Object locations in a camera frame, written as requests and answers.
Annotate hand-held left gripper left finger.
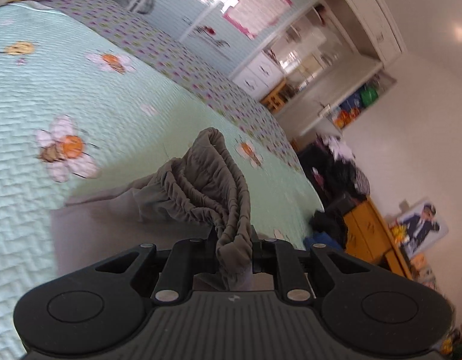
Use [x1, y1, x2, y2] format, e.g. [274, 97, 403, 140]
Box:
[92, 229, 220, 304]

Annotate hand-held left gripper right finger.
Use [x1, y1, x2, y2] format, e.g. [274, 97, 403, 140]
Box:
[251, 229, 370, 302]

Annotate grey pants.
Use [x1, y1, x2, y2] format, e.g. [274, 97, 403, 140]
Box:
[51, 127, 254, 291]

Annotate pile of dark clothes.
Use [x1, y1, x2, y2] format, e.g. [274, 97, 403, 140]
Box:
[296, 137, 370, 211]

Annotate blue garment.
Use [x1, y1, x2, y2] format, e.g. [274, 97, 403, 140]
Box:
[304, 232, 344, 252]

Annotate black garment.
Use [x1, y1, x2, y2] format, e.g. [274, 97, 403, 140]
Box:
[309, 210, 347, 248]

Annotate yellow wooden cabinet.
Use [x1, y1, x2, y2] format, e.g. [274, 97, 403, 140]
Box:
[341, 197, 413, 280]

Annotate white cloth on pile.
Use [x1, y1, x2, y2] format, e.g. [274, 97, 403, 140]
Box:
[326, 137, 355, 162]

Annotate poster of uniformed figure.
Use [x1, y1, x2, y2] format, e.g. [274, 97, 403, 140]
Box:
[390, 197, 449, 259]

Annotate orange gift boxes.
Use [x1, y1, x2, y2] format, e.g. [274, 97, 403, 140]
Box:
[334, 109, 361, 128]

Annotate wooden chair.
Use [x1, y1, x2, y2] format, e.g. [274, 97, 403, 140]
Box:
[261, 80, 291, 115]

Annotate quilted bee-print bedspread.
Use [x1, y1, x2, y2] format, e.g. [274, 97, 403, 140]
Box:
[0, 0, 325, 360]

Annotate blue bag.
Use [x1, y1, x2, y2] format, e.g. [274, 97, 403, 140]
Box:
[341, 97, 362, 115]

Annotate white door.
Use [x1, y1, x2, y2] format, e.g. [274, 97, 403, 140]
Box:
[287, 58, 385, 139]

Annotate green bag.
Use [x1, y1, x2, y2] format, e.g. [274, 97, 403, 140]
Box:
[360, 86, 379, 107]

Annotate white drawer cabinet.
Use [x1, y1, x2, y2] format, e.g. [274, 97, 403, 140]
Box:
[233, 53, 286, 100]

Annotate white wardrobe with sliding doors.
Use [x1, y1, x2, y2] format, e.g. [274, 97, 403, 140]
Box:
[103, 0, 407, 100]

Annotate pink-bordered wall poster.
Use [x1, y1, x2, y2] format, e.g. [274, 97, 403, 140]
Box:
[222, 0, 293, 40]

